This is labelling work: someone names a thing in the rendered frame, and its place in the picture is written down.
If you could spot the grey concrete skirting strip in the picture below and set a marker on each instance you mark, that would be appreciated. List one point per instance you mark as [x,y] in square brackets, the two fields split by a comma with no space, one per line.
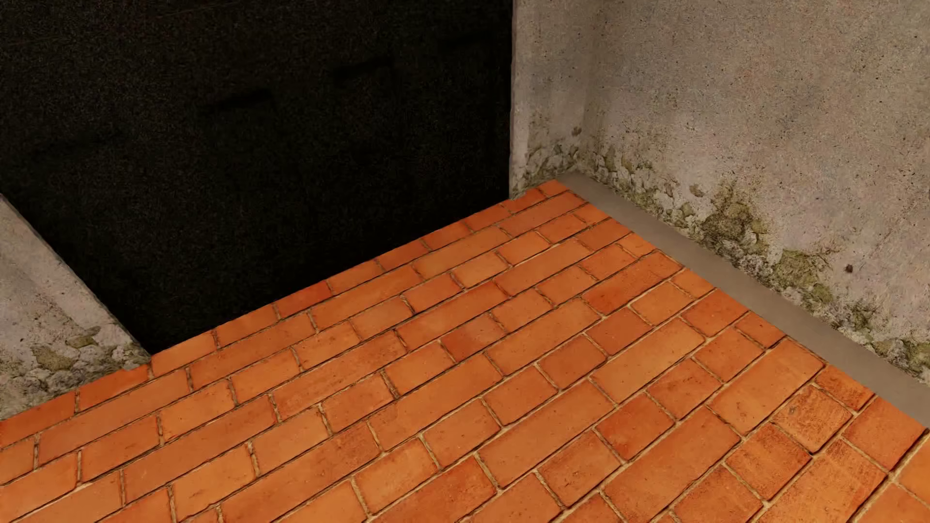
[763,299]

